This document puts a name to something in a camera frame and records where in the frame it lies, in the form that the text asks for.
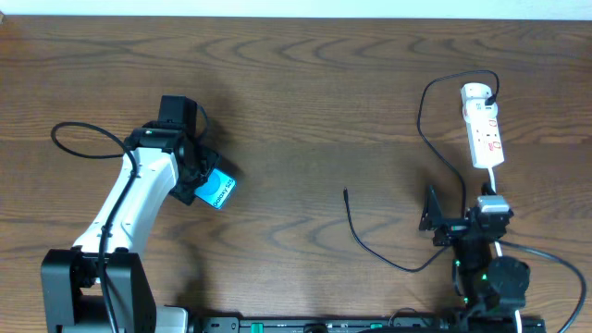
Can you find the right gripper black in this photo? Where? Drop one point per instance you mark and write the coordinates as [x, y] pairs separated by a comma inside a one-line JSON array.
[[431, 218]]

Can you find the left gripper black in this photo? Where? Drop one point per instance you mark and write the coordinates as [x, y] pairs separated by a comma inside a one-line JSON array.
[[195, 174]]

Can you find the blue Galaxy smartphone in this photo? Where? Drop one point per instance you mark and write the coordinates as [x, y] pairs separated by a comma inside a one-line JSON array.
[[217, 189]]

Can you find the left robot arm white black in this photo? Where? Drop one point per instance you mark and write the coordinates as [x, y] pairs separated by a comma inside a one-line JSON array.
[[99, 283]]

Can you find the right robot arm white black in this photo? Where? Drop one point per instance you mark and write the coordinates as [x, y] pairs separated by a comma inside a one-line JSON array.
[[494, 286]]

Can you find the white usb charger plug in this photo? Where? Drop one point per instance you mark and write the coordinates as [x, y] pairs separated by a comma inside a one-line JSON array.
[[476, 109]]

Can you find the white power strip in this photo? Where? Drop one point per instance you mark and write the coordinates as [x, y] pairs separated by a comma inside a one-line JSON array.
[[484, 136]]

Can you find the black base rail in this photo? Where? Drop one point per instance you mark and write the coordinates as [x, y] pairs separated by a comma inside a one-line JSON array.
[[399, 323]]

